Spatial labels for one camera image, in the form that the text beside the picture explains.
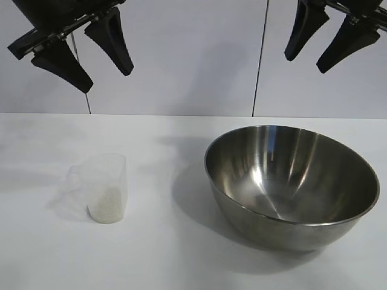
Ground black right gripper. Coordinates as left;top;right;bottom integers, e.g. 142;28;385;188
284;0;387;75

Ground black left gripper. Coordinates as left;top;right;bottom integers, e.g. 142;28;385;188
7;0;134;94

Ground clear plastic measuring cup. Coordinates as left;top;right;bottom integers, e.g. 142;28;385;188
67;153;127;225

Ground stainless steel mixing bowl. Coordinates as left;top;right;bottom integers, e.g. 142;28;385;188
204;126;380;253

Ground white rice grains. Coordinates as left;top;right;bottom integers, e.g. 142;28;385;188
86;185;125;225

